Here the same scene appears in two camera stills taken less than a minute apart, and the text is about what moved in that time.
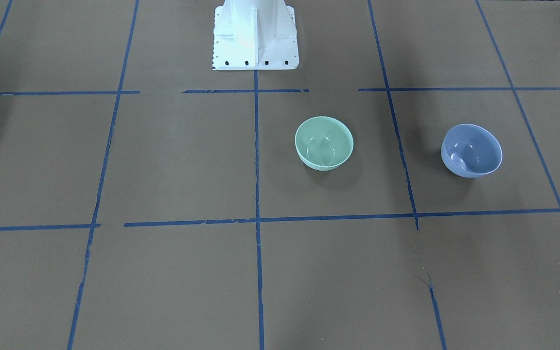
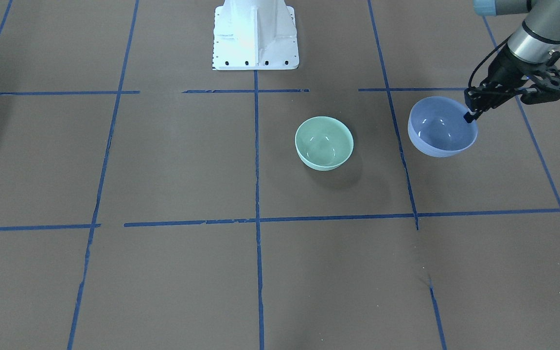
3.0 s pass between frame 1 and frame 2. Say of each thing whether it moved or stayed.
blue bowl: moved
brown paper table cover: stayed
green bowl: stayed
